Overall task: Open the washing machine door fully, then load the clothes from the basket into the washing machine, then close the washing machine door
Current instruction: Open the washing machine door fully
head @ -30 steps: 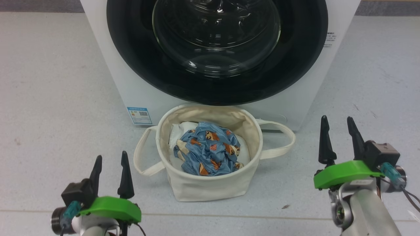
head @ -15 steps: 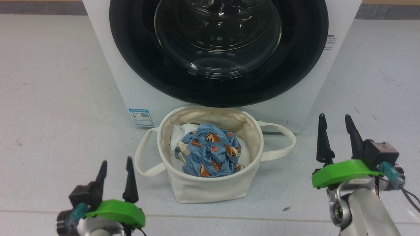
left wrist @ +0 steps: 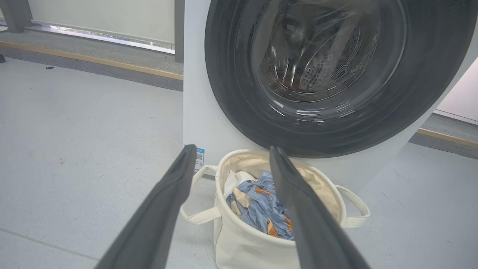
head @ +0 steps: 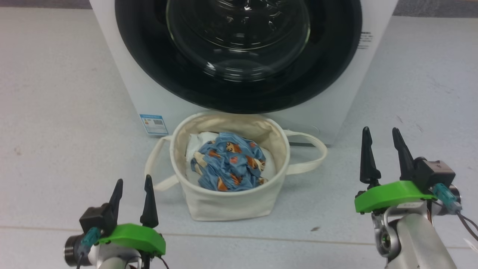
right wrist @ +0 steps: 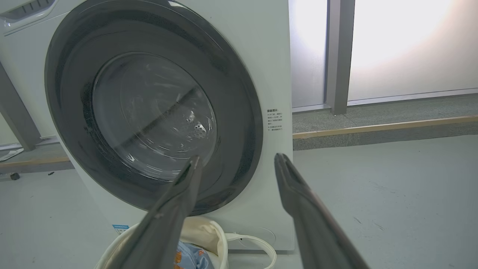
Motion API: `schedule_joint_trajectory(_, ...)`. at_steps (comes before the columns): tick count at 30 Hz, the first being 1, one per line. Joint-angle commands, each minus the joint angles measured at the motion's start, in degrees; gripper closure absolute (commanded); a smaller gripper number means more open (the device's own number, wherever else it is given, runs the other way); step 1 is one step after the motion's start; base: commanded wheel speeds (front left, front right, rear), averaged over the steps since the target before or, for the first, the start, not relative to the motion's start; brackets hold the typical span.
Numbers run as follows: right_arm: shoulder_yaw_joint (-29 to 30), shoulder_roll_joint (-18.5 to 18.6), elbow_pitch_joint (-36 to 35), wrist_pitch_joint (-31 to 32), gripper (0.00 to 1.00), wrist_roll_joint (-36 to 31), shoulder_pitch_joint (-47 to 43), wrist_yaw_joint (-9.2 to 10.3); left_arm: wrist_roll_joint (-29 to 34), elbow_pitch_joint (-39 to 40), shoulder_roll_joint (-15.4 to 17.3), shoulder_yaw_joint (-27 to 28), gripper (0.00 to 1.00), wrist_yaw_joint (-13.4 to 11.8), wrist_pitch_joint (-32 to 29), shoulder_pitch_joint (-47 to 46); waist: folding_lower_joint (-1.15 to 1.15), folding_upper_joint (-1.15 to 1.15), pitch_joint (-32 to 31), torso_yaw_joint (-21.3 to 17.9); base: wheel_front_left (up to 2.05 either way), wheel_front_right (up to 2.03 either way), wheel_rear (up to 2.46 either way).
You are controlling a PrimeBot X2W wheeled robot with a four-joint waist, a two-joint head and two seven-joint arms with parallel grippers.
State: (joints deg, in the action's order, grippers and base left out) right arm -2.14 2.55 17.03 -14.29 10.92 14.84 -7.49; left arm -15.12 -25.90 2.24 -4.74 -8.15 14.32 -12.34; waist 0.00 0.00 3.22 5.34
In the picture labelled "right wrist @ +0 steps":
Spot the blue orange-print garment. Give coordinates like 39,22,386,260
173,241,215,269

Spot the grey metal window post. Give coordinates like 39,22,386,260
325,0,356,115
0,63,42,151

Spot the white flat floor object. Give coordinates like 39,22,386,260
0,147,25,162

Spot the round black glass washer door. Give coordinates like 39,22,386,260
44,0,264,217

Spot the cream canvas laundry basket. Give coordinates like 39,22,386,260
95,216,277,269

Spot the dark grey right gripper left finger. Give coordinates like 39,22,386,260
106,156,203,269

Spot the white front-load washing machine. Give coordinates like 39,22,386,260
0,0,295,255

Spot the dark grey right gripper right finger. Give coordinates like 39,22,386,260
274,153,371,269

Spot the small text label sticker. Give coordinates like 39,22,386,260
266,108,284,132

